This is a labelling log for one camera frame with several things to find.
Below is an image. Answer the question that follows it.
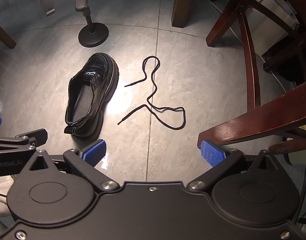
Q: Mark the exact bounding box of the brown wooden chair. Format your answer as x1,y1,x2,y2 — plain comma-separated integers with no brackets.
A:
0,17,17,49

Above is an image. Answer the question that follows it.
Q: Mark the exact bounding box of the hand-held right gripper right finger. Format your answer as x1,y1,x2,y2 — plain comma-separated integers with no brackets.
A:
187,139,288,193

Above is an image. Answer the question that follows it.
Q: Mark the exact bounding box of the black shoelace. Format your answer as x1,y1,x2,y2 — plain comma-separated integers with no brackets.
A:
117,56,186,130

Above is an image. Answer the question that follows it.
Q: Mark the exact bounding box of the dark red wooden chair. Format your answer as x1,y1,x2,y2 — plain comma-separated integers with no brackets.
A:
197,0,306,155

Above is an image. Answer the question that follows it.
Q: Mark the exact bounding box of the black glossy leather shoe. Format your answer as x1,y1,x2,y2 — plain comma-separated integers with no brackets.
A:
63,52,120,138

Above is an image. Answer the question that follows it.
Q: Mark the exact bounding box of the person's white pants leg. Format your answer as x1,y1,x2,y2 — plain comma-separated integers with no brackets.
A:
0,175,18,220

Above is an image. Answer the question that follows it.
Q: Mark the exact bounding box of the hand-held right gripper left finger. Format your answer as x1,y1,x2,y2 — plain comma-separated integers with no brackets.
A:
20,139,120,193

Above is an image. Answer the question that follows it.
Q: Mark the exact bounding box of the white box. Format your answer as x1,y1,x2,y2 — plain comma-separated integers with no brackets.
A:
248,0,301,57

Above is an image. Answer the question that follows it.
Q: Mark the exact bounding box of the brown wooden table leg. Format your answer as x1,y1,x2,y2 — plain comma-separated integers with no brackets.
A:
171,0,196,28

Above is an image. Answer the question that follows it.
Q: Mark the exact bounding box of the black round-base stand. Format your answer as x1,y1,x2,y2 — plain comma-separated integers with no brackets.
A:
78,7,110,48

